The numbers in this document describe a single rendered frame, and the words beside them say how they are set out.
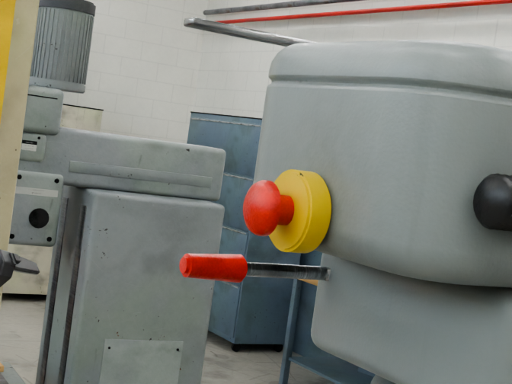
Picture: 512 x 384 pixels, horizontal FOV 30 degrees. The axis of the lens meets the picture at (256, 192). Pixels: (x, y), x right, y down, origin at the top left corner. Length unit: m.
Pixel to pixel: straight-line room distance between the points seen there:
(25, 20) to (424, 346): 1.80
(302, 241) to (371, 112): 0.10
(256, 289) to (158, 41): 3.46
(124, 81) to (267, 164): 9.63
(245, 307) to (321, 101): 7.50
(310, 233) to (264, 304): 7.60
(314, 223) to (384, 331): 0.14
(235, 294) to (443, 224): 7.58
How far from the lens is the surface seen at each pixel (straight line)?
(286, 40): 0.81
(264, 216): 0.66
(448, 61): 0.63
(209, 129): 8.85
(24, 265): 1.56
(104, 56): 10.29
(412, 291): 0.75
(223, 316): 8.36
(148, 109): 10.49
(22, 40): 2.40
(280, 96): 0.75
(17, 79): 2.40
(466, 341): 0.71
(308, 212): 0.67
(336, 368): 7.20
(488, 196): 0.60
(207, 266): 0.77
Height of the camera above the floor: 1.81
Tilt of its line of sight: 3 degrees down
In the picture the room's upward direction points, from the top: 8 degrees clockwise
